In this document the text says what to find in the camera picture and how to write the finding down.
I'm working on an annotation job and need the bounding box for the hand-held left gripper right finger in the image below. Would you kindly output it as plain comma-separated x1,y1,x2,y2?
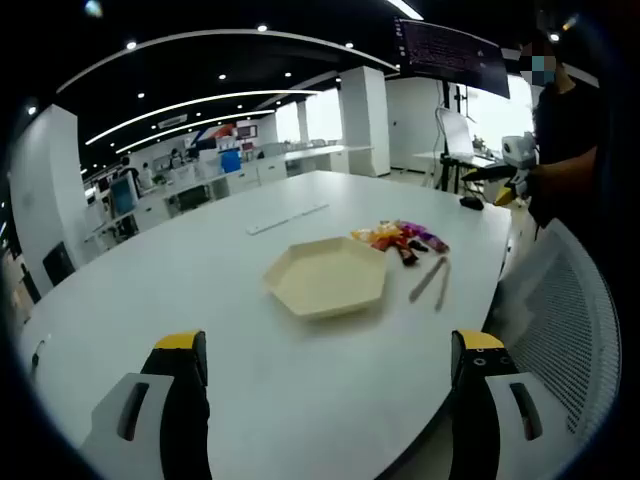
449,328,576,480

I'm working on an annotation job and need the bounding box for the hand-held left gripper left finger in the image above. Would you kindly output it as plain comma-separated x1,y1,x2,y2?
79,329,211,480

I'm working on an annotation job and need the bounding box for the red chocolate bar food packet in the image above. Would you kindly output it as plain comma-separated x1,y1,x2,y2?
394,242,419,269

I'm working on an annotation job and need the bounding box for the cream hexagonal container tray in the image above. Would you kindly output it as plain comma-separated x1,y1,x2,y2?
262,236,389,321

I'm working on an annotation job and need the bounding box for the white background desk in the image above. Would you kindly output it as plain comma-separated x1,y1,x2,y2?
412,151,504,171

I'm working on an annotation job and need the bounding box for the black tripod stand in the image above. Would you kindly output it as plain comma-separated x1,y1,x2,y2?
432,79,484,196

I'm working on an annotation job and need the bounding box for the white board on stand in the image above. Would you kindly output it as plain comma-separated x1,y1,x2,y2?
434,107,476,159

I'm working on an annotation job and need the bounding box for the person's dark shirt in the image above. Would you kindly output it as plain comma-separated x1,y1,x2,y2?
529,59,621,251

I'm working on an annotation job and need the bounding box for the white mesh office chair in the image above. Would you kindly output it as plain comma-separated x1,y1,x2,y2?
497,219,624,446

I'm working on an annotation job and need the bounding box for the dark hanging monitor screen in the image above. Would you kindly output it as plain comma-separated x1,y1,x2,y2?
392,17,512,100

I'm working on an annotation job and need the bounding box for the black office chair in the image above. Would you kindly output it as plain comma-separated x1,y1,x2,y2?
42,241,77,287
177,185,209,211

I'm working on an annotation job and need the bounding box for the straight ceiling light strip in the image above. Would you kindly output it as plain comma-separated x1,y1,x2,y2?
387,0,424,21

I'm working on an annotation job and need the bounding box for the white cabinet counter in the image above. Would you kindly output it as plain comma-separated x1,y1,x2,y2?
219,144,375,194

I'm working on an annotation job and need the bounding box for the cyan lit computer monitor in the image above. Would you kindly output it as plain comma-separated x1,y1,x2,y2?
108,177,141,216

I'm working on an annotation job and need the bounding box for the curved ceiling light strip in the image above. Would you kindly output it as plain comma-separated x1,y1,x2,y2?
84,89,321,146
114,108,276,154

